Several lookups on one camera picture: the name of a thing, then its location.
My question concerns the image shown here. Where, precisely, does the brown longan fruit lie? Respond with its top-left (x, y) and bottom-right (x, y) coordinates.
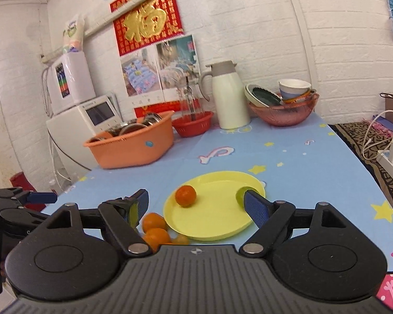
top-left (172, 234), bottom-right (190, 245)

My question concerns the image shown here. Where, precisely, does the large orange near plate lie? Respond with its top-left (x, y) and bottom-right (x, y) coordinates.
top-left (141, 213), bottom-right (167, 233)

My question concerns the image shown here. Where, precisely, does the large orange front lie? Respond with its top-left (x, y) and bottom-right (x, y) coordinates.
top-left (143, 228), bottom-right (171, 252)

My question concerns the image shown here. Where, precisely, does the yellow plastic plate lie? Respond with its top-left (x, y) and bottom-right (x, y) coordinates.
top-left (163, 171), bottom-right (265, 241)

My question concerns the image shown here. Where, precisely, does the small orange in plate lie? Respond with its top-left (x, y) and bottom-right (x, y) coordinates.
top-left (174, 185), bottom-right (197, 208)

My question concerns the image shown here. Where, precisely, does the orange plastic basket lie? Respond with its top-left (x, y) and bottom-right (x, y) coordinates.
top-left (84, 111), bottom-right (174, 169)

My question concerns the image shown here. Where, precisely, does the blue patterned tablecloth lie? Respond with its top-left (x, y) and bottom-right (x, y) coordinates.
top-left (46, 114), bottom-right (393, 273)

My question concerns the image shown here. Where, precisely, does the white appliance with screen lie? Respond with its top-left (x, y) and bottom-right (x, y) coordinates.
top-left (47, 94), bottom-right (122, 182)

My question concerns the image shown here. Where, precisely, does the metal plate in basket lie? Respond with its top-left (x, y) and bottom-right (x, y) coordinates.
top-left (118, 123), bottom-right (147, 136)

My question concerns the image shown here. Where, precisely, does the pink glass bowl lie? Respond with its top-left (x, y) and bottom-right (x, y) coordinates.
top-left (248, 93), bottom-right (319, 127)

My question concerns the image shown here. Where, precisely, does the red plastic basket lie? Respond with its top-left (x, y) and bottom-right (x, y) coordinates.
top-left (172, 111), bottom-right (214, 138)

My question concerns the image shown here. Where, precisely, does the white thermos jug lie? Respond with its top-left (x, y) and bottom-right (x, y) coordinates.
top-left (198, 60), bottom-right (250, 130)

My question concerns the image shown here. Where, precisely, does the white water purifier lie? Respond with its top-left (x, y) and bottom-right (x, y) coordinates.
top-left (47, 51), bottom-right (96, 115)

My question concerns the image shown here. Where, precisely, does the green rimmed plate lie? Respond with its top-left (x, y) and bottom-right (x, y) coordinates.
top-left (244, 84), bottom-right (282, 107)

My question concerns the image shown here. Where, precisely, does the white ceramic bowl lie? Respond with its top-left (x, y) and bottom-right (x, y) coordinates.
top-left (278, 79), bottom-right (312, 100)

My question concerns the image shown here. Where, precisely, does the glass cup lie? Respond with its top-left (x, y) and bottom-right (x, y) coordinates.
top-left (179, 77), bottom-right (204, 123)

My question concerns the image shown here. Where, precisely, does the bedding poster calendar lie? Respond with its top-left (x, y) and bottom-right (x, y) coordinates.
top-left (121, 35), bottom-right (202, 109)

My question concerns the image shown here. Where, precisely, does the red fu wall hanging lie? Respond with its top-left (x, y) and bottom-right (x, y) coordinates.
top-left (113, 0), bottom-right (184, 56)

